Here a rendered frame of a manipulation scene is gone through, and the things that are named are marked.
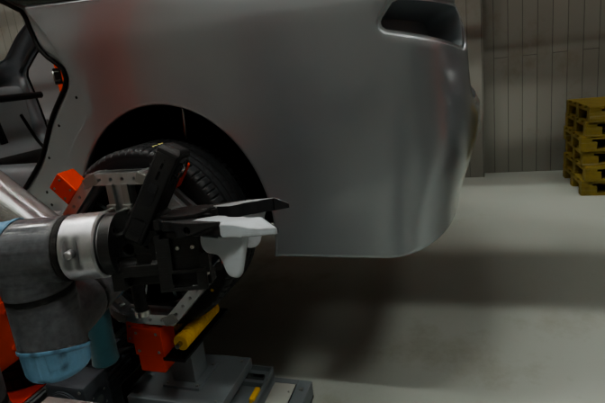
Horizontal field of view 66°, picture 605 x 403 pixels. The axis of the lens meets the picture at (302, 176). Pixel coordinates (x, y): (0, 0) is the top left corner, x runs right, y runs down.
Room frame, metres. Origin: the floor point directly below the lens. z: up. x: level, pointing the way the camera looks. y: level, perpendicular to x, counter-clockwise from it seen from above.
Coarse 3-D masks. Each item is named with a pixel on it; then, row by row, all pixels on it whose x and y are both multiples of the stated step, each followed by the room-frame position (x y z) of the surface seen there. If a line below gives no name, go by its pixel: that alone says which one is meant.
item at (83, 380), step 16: (128, 352) 1.67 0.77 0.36; (112, 368) 1.57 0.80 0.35; (128, 368) 1.63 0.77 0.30; (48, 384) 1.44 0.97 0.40; (64, 384) 1.43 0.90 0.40; (80, 384) 1.42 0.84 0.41; (96, 384) 1.45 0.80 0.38; (112, 384) 1.54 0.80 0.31; (96, 400) 1.43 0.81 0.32; (112, 400) 1.50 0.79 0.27
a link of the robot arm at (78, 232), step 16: (64, 224) 0.49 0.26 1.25; (80, 224) 0.48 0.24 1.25; (96, 224) 0.49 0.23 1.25; (64, 240) 0.47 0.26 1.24; (80, 240) 0.47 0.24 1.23; (64, 256) 0.46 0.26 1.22; (80, 256) 0.47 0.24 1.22; (96, 256) 0.47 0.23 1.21; (64, 272) 0.47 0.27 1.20; (80, 272) 0.47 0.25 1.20; (96, 272) 0.47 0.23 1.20
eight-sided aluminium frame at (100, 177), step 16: (96, 176) 1.49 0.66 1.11; (112, 176) 1.47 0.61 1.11; (128, 176) 1.45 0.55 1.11; (144, 176) 1.43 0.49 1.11; (80, 192) 1.51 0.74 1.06; (96, 192) 1.55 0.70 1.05; (176, 192) 1.45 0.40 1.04; (80, 208) 1.53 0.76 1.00; (112, 304) 1.50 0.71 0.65; (128, 304) 1.54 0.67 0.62; (176, 304) 1.42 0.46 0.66; (192, 304) 1.40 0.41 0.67; (128, 320) 1.49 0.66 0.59; (144, 320) 1.47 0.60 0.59; (160, 320) 1.45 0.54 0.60; (176, 320) 1.42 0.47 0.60
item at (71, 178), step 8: (56, 176) 1.54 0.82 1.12; (64, 176) 1.54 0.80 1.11; (72, 176) 1.56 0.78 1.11; (80, 176) 1.59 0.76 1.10; (56, 184) 1.54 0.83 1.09; (64, 184) 1.53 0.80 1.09; (72, 184) 1.53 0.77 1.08; (56, 192) 1.54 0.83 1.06; (64, 192) 1.53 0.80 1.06; (72, 192) 1.52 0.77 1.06; (64, 200) 1.53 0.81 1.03
